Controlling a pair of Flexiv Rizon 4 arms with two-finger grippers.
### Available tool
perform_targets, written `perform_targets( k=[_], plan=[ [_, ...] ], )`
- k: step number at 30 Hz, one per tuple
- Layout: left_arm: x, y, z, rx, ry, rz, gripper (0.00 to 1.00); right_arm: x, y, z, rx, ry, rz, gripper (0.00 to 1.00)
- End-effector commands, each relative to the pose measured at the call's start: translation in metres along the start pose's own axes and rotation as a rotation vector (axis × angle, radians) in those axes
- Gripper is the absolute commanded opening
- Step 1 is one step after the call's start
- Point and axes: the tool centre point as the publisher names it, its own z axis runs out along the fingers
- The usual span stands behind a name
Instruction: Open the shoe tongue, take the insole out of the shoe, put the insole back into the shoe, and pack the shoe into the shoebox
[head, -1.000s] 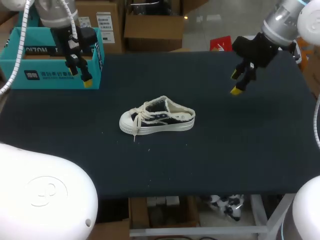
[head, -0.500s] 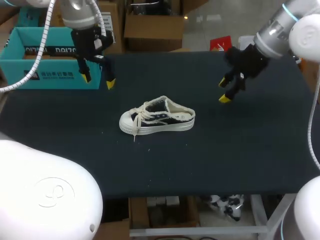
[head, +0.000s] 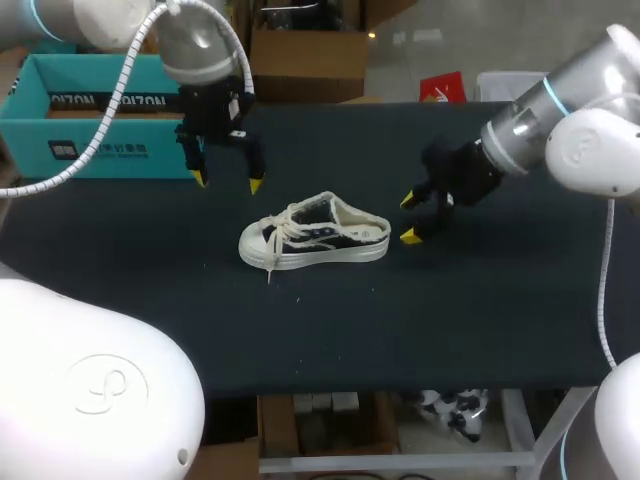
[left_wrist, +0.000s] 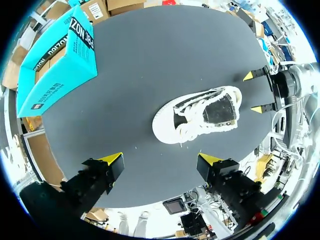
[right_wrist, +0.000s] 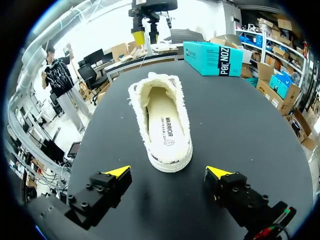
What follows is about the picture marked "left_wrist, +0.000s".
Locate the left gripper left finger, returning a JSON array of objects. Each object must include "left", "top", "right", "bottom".
[{"left": 59, "top": 151, "right": 125, "bottom": 221}]

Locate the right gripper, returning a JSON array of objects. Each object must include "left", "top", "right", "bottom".
[{"left": 242, "top": 65, "right": 291, "bottom": 115}]

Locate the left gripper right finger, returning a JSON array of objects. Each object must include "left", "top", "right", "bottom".
[{"left": 196, "top": 152, "right": 274, "bottom": 226}]

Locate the insole blue and black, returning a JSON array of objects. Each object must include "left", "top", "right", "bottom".
[{"left": 202, "top": 95, "right": 239, "bottom": 128}]

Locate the white shoe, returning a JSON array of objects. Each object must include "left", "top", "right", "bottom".
[{"left": 151, "top": 85, "right": 243, "bottom": 146}]

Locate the teal cardboard box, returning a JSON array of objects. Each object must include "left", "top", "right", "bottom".
[{"left": 16, "top": 5, "right": 99, "bottom": 119}]

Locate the white cable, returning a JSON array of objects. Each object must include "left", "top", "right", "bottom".
[{"left": 271, "top": 90, "right": 320, "bottom": 137}]

